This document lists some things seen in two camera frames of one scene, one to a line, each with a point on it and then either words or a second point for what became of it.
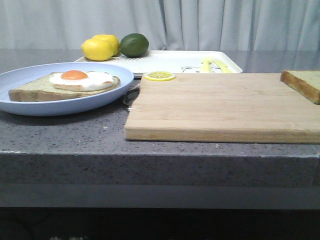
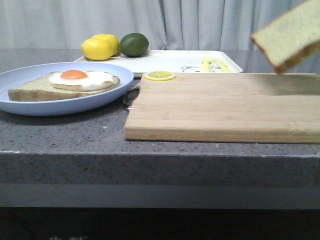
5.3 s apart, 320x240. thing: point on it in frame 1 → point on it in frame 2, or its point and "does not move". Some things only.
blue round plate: (10, 78) does not move
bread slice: (305, 82) → (285, 40)
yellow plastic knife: (223, 67) does not move
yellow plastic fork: (206, 61) does not move
